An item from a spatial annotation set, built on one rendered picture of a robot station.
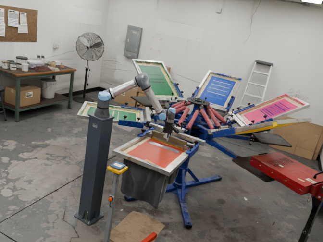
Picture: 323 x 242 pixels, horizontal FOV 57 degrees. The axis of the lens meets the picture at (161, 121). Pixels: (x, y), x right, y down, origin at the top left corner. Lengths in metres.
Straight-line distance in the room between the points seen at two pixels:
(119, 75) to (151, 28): 1.54
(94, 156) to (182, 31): 4.91
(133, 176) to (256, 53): 4.78
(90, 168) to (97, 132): 0.41
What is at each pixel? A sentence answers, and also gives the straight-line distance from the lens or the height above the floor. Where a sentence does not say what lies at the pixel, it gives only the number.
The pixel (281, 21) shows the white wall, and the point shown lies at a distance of 6.94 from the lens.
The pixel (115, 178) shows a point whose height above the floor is 0.85.
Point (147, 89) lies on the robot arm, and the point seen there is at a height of 1.55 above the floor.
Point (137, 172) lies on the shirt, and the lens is 2.84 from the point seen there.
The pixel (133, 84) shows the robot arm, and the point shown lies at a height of 1.54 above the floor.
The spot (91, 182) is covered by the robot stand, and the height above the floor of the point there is 0.49.
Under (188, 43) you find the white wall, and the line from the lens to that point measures 7.33.
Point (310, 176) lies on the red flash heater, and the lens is 3.07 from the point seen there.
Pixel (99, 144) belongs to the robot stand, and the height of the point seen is 0.94.
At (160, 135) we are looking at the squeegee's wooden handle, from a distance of 3.19.
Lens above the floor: 2.19
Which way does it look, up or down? 18 degrees down
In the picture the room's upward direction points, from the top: 11 degrees clockwise
